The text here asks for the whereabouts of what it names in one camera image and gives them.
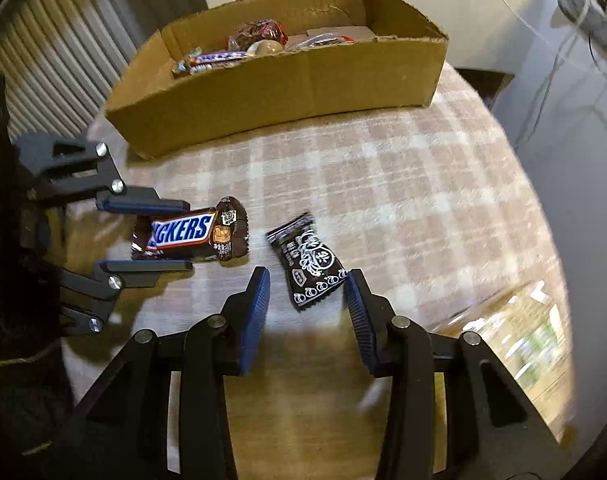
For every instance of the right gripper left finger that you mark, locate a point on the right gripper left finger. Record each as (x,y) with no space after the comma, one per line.
(158,409)

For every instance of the clear bag dark snack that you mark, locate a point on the clear bag dark snack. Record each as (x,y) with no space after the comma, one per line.
(324,39)

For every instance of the blue label chocolate bar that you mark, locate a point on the blue label chocolate bar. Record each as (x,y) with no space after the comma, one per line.
(196,61)

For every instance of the grey padded ledge cover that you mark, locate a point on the grey padded ledge cover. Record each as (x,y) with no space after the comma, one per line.
(590,21)

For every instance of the ribbed radiator panel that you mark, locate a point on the ribbed radiator panel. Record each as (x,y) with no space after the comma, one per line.
(61,58)

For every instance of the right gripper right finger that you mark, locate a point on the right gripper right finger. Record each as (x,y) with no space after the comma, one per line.
(456,411)

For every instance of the cardboard box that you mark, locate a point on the cardboard box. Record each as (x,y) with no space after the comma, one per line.
(398,65)

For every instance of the black patterned snack packet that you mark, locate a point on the black patterned snack packet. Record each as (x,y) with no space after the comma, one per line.
(312,269)

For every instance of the red end dark snack bag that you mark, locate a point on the red end dark snack bag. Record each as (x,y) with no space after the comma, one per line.
(250,33)

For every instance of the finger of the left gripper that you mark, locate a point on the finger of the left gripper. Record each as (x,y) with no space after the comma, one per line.
(141,201)
(123,274)

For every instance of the chocolate ball wrapper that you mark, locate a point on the chocolate ball wrapper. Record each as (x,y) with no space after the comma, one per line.
(264,47)

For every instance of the Snickers chocolate bar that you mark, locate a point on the Snickers chocolate bar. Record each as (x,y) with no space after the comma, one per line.
(219,233)

